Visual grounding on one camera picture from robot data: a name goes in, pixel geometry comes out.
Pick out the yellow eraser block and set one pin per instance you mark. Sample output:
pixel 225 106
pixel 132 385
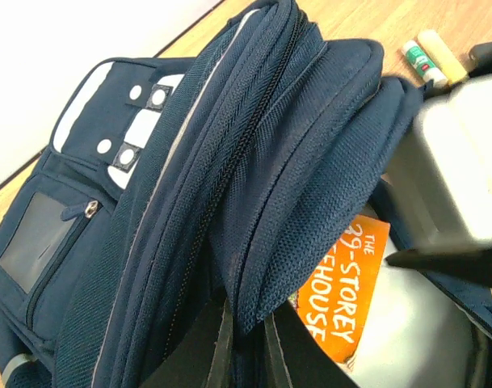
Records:
pixel 442 56

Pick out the small glue stick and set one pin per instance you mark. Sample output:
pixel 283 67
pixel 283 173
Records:
pixel 423 65

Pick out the navy blue backpack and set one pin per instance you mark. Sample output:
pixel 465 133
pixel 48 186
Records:
pixel 161 247

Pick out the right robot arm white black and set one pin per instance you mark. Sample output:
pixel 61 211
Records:
pixel 441 180

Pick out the orange treehouse book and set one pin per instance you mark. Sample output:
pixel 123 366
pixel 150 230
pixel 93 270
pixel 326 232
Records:
pixel 334 302

